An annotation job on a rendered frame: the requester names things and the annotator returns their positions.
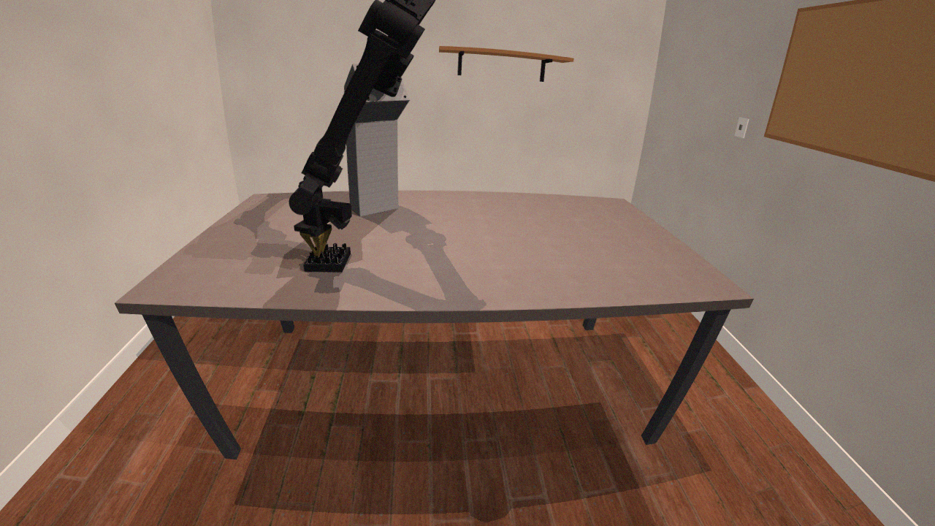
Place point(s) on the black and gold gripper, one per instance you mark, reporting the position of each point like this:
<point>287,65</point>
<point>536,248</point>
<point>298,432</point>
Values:
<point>316,232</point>

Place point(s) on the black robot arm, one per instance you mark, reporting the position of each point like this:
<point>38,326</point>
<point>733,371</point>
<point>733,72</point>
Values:
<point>382,54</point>

